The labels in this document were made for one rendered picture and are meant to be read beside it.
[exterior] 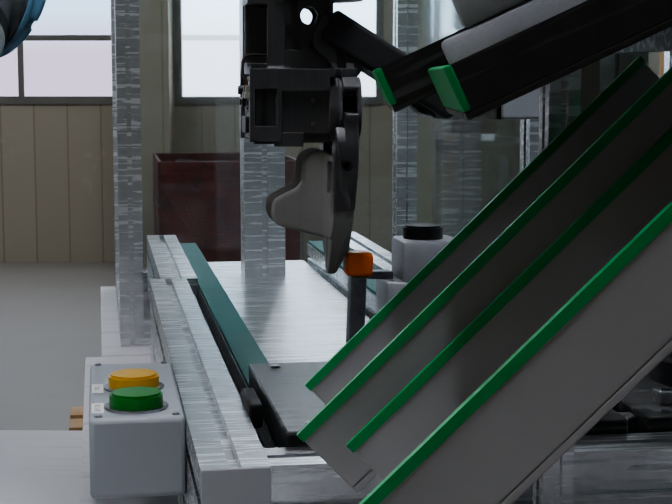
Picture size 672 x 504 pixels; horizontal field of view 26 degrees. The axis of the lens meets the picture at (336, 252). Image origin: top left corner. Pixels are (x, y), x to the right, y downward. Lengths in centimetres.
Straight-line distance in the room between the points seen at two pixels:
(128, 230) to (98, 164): 781
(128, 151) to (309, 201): 85
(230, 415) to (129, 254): 85
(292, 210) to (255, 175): 108
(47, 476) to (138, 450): 25
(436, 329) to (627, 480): 28
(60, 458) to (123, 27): 69
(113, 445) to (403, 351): 37
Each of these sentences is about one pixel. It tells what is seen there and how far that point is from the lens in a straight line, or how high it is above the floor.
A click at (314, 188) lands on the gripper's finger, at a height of 112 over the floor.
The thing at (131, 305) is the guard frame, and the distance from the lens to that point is 190.
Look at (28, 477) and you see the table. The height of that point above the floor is 86.
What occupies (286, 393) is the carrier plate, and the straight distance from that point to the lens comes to 109.
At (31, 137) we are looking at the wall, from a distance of 978.
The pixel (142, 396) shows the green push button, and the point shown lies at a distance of 108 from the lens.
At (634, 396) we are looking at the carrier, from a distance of 111.
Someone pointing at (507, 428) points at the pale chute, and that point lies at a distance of 62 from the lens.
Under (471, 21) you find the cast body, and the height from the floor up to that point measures 123.
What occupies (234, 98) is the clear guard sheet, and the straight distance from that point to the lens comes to 240.
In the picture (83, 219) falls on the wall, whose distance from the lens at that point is 975.
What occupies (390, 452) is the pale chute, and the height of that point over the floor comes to 102.
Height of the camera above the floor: 120
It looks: 7 degrees down
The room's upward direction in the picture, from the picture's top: straight up
